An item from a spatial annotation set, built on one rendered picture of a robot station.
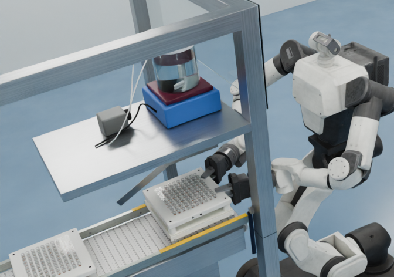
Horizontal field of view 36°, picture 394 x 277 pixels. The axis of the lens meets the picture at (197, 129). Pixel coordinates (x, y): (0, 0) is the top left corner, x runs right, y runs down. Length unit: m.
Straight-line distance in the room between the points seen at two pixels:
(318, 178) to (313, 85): 0.34
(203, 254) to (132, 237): 0.27
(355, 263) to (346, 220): 0.73
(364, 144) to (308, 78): 0.35
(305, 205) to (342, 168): 0.44
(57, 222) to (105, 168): 2.01
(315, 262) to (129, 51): 1.40
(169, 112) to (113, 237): 0.57
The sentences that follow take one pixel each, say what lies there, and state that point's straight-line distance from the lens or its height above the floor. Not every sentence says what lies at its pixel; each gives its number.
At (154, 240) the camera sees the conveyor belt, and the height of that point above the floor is 0.81.
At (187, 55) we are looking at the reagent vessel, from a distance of 1.88.
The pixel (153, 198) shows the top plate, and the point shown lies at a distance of 2.18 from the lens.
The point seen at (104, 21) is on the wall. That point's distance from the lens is 5.62.
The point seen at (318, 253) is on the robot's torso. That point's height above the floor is 0.42.
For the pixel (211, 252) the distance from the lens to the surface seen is 2.17.
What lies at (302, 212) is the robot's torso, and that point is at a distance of 2.45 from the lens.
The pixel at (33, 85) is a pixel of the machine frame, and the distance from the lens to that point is 1.58.
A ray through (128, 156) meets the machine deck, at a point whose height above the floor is 1.25.
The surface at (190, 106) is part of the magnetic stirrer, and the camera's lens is 1.92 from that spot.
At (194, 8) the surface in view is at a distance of 2.18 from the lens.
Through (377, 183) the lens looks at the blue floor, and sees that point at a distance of 3.72.
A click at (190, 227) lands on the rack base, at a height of 0.88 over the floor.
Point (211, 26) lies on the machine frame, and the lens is 1.70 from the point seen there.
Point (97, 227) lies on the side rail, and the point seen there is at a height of 0.84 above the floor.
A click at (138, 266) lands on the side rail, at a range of 2.06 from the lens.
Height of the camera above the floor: 2.21
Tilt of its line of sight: 30 degrees down
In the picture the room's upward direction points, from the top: 9 degrees counter-clockwise
